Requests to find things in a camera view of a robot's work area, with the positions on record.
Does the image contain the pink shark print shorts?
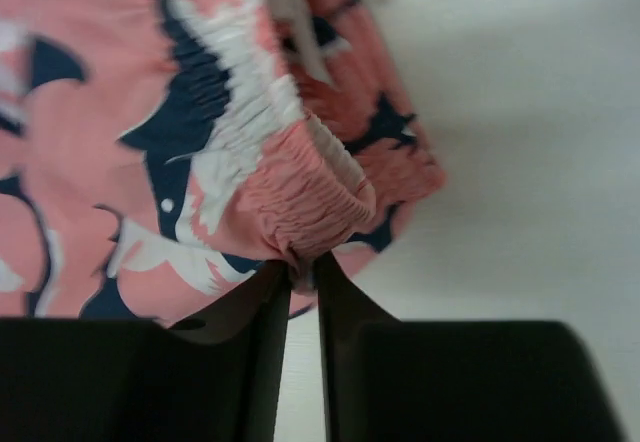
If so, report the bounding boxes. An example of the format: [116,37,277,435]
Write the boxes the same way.
[1,0,444,326]

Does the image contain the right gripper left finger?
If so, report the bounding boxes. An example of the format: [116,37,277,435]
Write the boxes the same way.
[1,261,290,441]

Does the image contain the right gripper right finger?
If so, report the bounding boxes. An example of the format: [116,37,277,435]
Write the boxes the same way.
[313,254,625,441]

